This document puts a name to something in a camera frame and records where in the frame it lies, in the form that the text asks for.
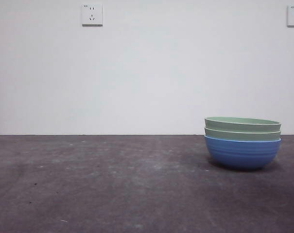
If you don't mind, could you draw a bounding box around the green ribbed bowl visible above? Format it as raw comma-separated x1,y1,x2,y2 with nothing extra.
205,116,282,133
204,126,282,142

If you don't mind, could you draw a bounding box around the blue ribbed bowl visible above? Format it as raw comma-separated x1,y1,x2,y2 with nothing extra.
204,135,282,170

